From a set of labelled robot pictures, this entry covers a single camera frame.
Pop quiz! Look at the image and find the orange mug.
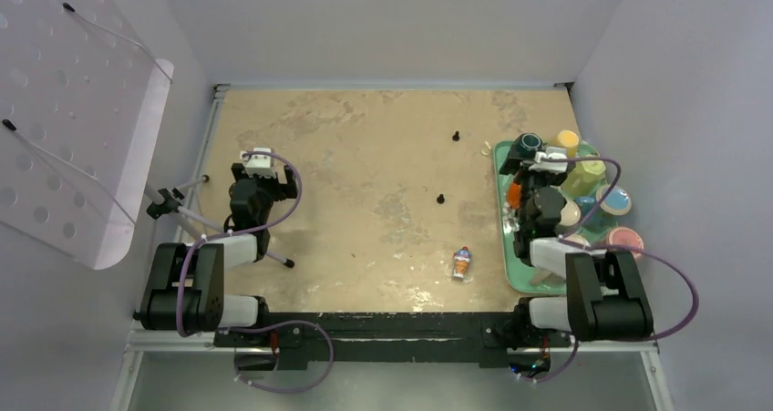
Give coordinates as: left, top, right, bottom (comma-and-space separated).
505, 182, 521, 210

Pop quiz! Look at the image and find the green floral tray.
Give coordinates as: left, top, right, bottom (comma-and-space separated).
492, 140, 618, 295

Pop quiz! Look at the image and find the tripod stand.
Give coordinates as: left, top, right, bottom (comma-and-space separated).
146, 174, 301, 268

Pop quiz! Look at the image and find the yellow mug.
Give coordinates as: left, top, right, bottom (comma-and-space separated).
549, 129, 581, 159

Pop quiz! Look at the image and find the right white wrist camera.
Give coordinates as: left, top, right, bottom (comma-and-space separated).
528, 147, 569, 174

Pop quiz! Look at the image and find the white perforated light panel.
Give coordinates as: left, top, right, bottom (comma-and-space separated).
1, 0, 174, 270

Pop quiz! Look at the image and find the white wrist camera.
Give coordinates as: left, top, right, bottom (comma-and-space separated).
240, 147, 277, 179
528, 147, 569, 174

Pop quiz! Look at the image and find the blue glass mug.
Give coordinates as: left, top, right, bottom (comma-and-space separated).
574, 185, 633, 233

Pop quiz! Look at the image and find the tall coral pattern mug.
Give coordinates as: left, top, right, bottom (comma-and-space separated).
558, 200, 582, 231

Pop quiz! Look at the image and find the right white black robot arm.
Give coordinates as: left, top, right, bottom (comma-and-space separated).
499, 150, 654, 344

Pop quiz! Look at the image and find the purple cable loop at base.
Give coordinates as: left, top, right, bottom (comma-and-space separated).
232, 320, 335, 396

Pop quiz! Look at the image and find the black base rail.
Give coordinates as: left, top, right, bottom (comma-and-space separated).
213, 312, 571, 370

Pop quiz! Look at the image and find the dark green mug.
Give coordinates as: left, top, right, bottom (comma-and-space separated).
508, 132, 543, 160

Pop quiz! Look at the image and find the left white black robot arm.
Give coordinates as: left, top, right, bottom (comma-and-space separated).
133, 163, 301, 346

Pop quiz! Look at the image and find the pink mug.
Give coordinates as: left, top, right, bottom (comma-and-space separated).
603, 226, 644, 261

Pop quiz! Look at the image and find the ice cream toy figure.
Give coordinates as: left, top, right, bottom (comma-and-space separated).
451, 246, 471, 281

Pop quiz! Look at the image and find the light green faceted mug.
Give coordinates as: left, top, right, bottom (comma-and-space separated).
560, 160, 606, 199

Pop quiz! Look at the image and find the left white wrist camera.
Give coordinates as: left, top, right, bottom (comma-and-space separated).
240, 147, 277, 179

